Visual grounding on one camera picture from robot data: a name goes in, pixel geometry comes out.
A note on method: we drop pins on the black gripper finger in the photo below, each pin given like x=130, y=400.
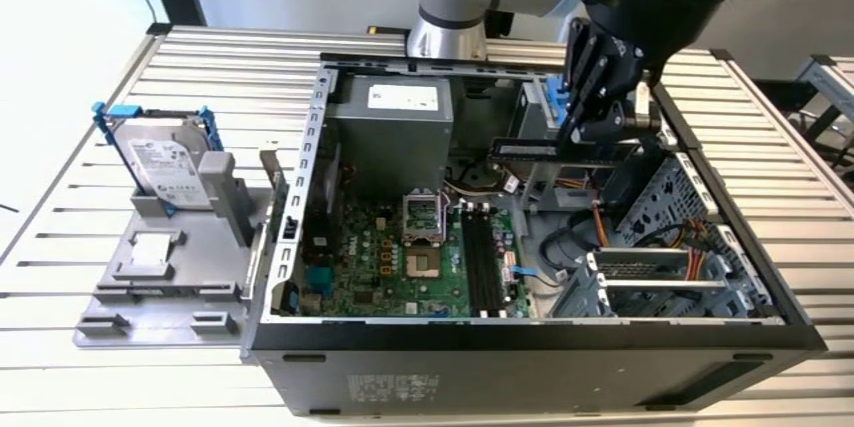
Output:
x=608, y=107
x=578, y=62

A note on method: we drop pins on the green RAM stick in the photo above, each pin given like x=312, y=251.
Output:
x=521, y=151

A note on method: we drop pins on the black RAM slot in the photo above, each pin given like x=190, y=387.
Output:
x=470, y=257
x=489, y=257
x=478, y=257

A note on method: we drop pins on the blue drive bay latch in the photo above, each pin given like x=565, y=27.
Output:
x=554, y=97

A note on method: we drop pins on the grey metal drive cage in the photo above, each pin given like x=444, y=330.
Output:
x=534, y=122

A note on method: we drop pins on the black round speaker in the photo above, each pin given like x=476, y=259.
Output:
x=482, y=178

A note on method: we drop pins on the metal slat table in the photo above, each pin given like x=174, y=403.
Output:
x=828, y=72

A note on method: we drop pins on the yellow black plug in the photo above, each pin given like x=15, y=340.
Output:
x=374, y=30

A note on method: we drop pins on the grey power supply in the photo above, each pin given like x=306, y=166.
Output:
x=394, y=147

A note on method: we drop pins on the metal disk bay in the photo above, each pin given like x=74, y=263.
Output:
x=655, y=284

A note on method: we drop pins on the CPU socket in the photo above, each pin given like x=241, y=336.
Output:
x=424, y=262

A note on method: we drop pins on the green motherboard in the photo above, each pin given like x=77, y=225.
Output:
x=374, y=272

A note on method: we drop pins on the blue expansion slot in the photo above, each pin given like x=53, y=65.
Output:
x=321, y=281

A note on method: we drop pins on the black open PC case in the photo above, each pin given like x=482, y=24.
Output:
x=468, y=372

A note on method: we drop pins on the hard disk in blue carrier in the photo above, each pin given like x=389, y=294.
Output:
x=168, y=167

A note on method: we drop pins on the grey parts rack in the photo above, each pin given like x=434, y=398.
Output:
x=201, y=247

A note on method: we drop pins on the silver CPU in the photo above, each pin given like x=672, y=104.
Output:
x=151, y=249

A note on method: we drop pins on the graphics card with metal bracket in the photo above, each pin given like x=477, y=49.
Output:
x=277, y=182

